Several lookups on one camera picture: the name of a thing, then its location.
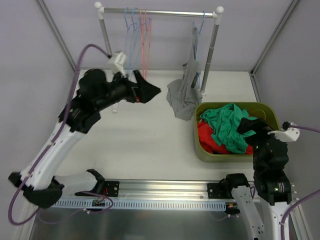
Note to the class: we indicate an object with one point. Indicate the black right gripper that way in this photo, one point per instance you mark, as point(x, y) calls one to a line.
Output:
point(258, 133)

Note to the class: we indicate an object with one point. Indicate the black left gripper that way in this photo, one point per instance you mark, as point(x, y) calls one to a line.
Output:
point(136, 86)

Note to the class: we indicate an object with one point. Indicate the black tank top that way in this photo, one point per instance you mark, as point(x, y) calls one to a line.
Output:
point(248, 126)

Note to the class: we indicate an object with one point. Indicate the grey tank top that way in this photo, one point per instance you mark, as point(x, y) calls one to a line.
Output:
point(183, 94)

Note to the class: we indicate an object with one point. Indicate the green tank top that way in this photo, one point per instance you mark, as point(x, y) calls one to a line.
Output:
point(230, 112)

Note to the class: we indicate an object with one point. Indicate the light blue wire hanger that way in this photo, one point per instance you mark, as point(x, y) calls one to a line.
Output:
point(128, 26)

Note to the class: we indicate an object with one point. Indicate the red tank top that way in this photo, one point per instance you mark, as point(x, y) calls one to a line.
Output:
point(210, 140)

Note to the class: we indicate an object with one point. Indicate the pink wire hanger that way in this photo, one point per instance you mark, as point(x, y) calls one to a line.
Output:
point(143, 33)

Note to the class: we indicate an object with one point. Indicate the salmon wire hanger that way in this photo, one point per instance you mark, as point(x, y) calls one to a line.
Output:
point(148, 44)

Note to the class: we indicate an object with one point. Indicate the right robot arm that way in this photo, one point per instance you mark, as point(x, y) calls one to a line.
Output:
point(273, 224)

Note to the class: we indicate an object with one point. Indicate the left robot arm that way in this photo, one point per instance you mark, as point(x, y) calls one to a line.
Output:
point(39, 182)

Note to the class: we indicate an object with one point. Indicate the olive green plastic basket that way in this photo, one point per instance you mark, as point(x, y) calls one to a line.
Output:
point(255, 109)

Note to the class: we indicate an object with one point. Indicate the white silver clothes rack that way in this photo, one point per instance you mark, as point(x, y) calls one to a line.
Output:
point(216, 15)

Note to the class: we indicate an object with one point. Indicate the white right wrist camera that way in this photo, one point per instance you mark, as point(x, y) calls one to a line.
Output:
point(288, 133)

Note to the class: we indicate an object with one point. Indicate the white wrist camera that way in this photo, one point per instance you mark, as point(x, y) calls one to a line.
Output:
point(117, 62)
point(288, 133)

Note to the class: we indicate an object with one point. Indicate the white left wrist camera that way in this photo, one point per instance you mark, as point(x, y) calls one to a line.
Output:
point(117, 62)

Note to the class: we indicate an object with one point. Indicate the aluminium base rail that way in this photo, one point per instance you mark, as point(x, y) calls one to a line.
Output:
point(162, 190)

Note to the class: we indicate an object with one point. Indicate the white slotted cable duct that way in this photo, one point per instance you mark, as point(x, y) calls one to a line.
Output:
point(140, 204)

